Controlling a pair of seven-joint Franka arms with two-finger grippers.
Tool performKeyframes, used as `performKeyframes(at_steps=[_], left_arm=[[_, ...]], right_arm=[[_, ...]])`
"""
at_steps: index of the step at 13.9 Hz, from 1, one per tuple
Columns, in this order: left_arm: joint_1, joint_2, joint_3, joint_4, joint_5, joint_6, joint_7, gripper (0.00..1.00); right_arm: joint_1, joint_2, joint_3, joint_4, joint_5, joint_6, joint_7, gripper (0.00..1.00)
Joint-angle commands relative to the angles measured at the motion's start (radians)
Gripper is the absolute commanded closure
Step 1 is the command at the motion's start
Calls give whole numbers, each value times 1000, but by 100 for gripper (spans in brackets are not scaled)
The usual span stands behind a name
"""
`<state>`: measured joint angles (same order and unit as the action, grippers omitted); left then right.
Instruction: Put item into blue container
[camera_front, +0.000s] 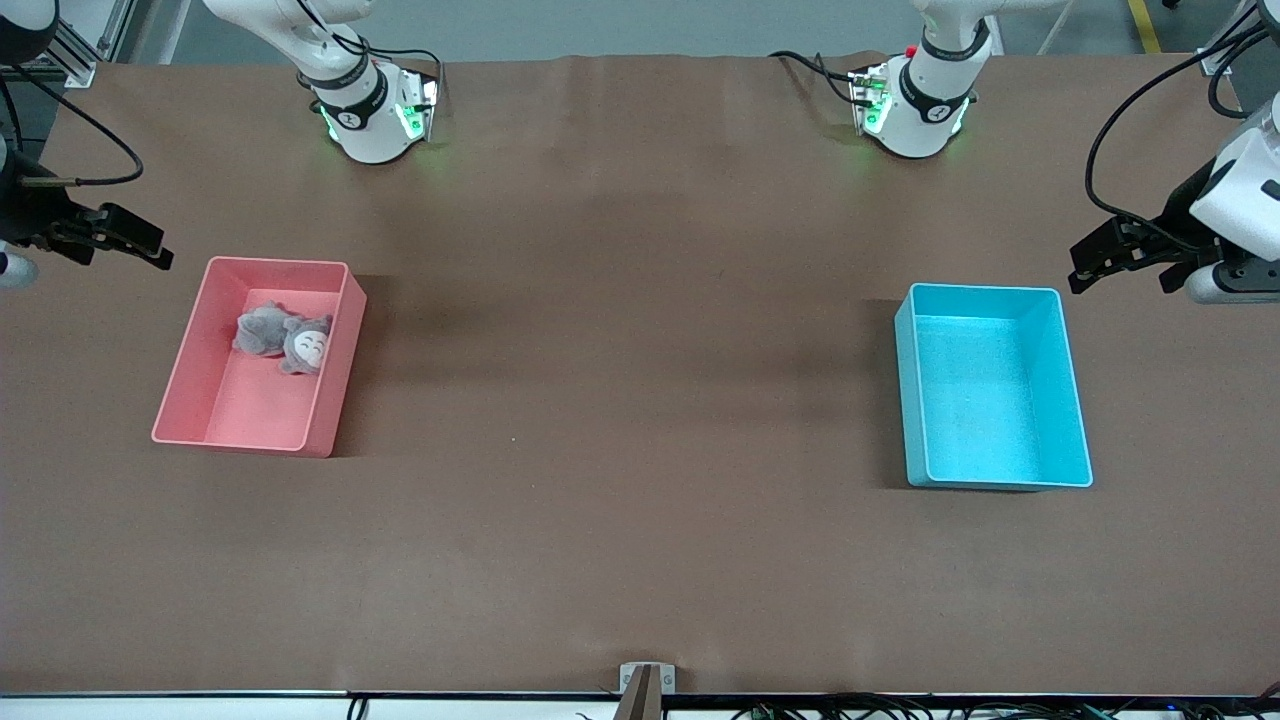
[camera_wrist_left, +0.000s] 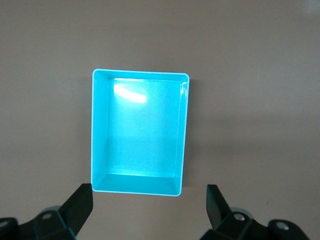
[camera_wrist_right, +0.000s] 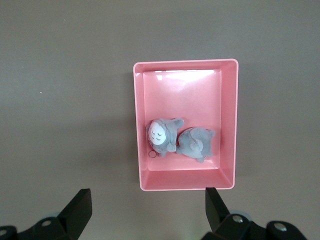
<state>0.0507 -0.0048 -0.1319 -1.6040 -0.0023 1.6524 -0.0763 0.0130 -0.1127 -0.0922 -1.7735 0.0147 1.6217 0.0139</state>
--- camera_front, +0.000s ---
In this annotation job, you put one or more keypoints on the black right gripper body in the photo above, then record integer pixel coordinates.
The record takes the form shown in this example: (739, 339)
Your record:
(30, 215)

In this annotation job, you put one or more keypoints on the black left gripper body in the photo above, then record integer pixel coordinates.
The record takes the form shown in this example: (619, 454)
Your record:
(1176, 222)

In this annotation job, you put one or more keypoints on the plain grey plush toy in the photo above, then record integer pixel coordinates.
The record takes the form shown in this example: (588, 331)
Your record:
(258, 332)

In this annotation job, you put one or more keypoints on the grey plush toy white face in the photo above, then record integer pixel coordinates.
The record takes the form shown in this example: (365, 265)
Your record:
(308, 347)

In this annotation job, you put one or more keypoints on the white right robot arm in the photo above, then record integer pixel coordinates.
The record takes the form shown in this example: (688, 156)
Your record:
(370, 125)

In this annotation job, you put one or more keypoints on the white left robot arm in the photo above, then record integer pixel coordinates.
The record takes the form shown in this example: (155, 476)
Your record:
(930, 120)

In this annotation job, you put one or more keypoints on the left arm base connector plate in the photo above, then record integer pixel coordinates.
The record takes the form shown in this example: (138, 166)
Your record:
(868, 100)

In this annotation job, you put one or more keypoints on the blue plastic box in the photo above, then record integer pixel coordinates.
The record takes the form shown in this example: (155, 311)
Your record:
(990, 400)

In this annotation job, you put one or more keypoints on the pink plastic box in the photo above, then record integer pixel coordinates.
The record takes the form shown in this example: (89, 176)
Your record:
(250, 410)

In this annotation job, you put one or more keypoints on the brown table mat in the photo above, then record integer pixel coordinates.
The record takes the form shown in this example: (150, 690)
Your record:
(640, 350)

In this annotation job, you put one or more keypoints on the aluminium frame post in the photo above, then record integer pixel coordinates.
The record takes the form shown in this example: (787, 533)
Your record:
(80, 72)
(1215, 60)

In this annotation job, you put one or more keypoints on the white table edge rail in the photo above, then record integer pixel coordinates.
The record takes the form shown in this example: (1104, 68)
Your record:
(150, 710)

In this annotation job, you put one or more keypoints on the metal table edge bracket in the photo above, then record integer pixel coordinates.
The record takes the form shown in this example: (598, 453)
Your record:
(668, 680)

